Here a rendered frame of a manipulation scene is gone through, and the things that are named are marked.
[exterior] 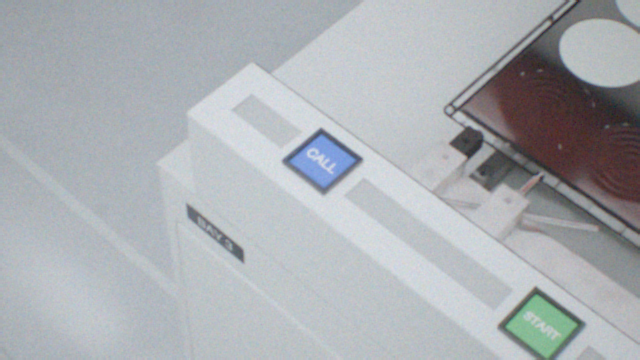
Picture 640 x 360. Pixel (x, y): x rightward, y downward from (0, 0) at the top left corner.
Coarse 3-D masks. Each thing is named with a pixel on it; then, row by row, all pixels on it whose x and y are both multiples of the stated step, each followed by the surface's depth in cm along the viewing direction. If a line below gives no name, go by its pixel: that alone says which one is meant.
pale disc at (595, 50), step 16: (576, 32) 134; (592, 32) 134; (608, 32) 135; (624, 32) 135; (560, 48) 133; (576, 48) 133; (592, 48) 133; (608, 48) 133; (624, 48) 133; (576, 64) 132; (592, 64) 132; (608, 64) 132; (624, 64) 132; (592, 80) 130; (608, 80) 130; (624, 80) 130
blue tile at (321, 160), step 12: (312, 144) 116; (324, 144) 116; (300, 156) 115; (312, 156) 115; (324, 156) 115; (336, 156) 115; (348, 156) 115; (300, 168) 114; (312, 168) 114; (324, 168) 114; (336, 168) 114; (324, 180) 114
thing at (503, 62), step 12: (576, 0) 137; (552, 12) 136; (564, 12) 136; (540, 24) 135; (552, 24) 135; (528, 36) 133; (540, 36) 134; (516, 48) 132; (528, 48) 133; (504, 60) 131; (492, 72) 130; (480, 84) 129; (456, 96) 128; (468, 96) 128; (444, 108) 127
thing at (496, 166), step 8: (496, 152) 130; (488, 160) 130; (496, 160) 130; (504, 160) 130; (480, 168) 129; (488, 168) 129; (496, 168) 129; (504, 168) 130; (512, 168) 132; (472, 176) 128; (480, 176) 128; (488, 176) 129; (496, 176) 130; (504, 176) 132; (480, 184) 128; (488, 184) 129; (496, 184) 131
